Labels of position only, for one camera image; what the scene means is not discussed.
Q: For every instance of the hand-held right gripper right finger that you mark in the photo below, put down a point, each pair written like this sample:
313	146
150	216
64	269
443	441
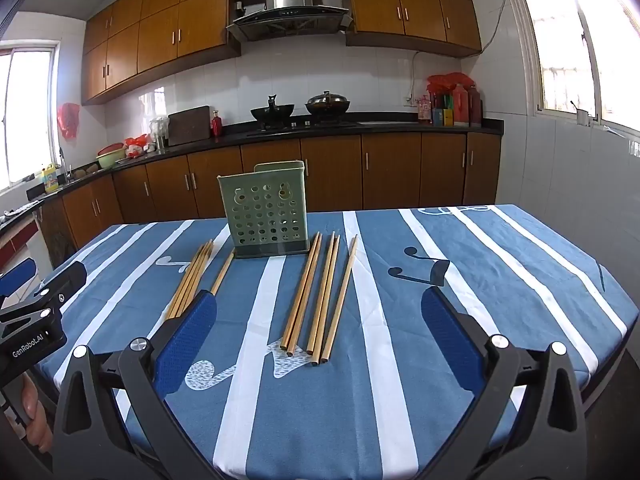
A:
445	335

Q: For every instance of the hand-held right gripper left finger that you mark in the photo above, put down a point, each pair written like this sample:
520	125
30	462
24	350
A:
187	340

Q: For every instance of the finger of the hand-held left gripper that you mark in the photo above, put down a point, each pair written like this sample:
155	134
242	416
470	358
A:
65	280
17	276

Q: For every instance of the green perforated chopstick holder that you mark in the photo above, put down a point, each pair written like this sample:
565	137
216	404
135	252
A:
267	210

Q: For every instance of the person's left hand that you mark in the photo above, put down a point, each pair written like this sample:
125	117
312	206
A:
35	407

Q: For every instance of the blue white striped tablecloth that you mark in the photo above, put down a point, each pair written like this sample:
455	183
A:
390	310

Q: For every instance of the yellow detergent bottle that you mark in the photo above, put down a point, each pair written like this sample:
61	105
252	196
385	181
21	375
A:
51	178

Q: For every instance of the kitchen faucet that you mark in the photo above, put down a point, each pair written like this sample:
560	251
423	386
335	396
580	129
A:
63	162

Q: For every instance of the green plastic basin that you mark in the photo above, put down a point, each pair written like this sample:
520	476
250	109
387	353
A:
111	157

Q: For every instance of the red white plastic bag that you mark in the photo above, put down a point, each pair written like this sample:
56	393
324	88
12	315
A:
135	146

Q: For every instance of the glass jar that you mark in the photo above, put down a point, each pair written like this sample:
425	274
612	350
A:
159	133

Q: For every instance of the dark wooden cutting board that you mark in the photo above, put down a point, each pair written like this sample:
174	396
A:
189	126

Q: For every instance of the small red bottle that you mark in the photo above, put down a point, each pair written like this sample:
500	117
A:
216	124

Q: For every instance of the blue yellow box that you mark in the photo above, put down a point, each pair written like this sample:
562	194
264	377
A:
438	117

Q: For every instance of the black kitchen countertop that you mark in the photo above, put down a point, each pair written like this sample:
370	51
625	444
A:
380	126

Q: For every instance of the pink label bottle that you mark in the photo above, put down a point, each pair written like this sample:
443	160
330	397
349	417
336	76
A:
425	108

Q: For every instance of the tall red sauce bottle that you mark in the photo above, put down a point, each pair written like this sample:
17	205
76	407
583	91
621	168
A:
460	106

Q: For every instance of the dark red sauce bottle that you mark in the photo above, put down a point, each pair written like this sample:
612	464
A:
474	106

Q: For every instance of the gas stove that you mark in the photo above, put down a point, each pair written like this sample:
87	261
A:
300	124

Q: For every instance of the red plastic bag over bottles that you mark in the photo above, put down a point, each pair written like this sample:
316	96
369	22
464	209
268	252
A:
450	81

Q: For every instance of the metal cup on windowsill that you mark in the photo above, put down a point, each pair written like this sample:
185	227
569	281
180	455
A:
581	117

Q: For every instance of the black wok with lid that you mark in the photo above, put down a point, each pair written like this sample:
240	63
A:
327	105

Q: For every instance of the steel range hood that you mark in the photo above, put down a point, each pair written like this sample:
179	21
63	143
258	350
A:
290	5

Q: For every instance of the red plastic bag on wall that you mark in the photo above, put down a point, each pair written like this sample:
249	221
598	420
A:
68	120

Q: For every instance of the window with white frame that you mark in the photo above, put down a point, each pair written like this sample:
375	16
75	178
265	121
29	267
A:
575	40
25	115

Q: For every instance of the brown wall cabinet unit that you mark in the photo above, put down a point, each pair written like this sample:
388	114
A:
150	35
415	5

